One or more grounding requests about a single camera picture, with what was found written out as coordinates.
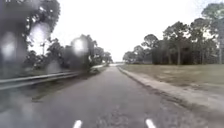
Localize pale sandy strip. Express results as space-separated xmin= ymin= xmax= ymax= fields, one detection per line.
xmin=117 ymin=66 xmax=224 ymax=114

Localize metal guardrail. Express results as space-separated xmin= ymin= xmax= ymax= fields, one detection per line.
xmin=0 ymin=69 xmax=98 ymax=92

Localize grass verge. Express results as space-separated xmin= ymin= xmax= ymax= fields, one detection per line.
xmin=118 ymin=63 xmax=224 ymax=94

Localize row of trees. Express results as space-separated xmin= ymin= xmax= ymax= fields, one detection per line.
xmin=0 ymin=0 xmax=114 ymax=76

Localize group of trees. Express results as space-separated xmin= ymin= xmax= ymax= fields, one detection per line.
xmin=122 ymin=2 xmax=224 ymax=66

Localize grey asphalt path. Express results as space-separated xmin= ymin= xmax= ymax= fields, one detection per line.
xmin=16 ymin=65 xmax=214 ymax=128

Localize robot's own part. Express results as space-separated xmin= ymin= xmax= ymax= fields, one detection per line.
xmin=144 ymin=118 xmax=157 ymax=128
xmin=72 ymin=119 xmax=83 ymax=128

